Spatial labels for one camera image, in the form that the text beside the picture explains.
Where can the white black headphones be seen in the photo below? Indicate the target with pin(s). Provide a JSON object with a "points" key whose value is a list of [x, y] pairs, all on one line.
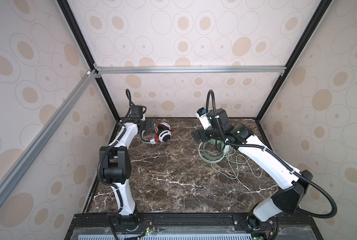
{"points": [[163, 133]]}

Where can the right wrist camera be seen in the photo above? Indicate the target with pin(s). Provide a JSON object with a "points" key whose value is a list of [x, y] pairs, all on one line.
{"points": [[201, 114]]}

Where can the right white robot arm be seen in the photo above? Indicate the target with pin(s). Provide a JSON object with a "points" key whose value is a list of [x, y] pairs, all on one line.
{"points": [[292, 183]]}

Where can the silver aluminium rail left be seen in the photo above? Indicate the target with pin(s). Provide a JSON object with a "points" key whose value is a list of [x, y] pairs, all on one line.
{"points": [[30, 154]]}

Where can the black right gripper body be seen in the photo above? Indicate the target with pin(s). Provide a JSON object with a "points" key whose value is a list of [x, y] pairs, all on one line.
{"points": [[205, 135]]}

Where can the black vertical frame post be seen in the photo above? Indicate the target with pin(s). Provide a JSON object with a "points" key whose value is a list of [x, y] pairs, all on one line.
{"points": [[80, 39], [299, 47]]}

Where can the black vertical frame post left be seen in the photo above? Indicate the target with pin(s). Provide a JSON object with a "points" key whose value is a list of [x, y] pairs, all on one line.
{"points": [[80, 39]]}

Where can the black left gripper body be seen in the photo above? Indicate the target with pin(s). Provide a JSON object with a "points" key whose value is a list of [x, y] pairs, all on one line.
{"points": [[146, 125]]}

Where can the black vertical frame post right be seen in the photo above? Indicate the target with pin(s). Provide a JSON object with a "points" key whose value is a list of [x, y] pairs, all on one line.
{"points": [[299, 47]]}

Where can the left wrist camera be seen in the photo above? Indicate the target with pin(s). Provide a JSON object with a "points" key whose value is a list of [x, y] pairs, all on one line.
{"points": [[136, 113]]}

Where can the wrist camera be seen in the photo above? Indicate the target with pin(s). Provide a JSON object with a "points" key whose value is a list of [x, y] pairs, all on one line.
{"points": [[136, 113], [201, 114]]}

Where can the mint green headphones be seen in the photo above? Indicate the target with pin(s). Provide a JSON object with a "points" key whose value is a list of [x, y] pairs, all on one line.
{"points": [[213, 151]]}

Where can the silver aluminium rail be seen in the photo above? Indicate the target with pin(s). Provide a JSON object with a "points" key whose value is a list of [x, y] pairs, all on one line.
{"points": [[30, 154], [187, 70]]}

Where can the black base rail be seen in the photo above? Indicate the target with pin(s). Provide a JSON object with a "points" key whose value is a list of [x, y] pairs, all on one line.
{"points": [[191, 226]]}

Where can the silver aluminium rail back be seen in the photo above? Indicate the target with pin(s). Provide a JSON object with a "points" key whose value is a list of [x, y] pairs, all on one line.
{"points": [[187, 70]]}

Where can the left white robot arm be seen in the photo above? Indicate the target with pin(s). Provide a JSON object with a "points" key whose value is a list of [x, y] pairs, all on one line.
{"points": [[114, 167]]}

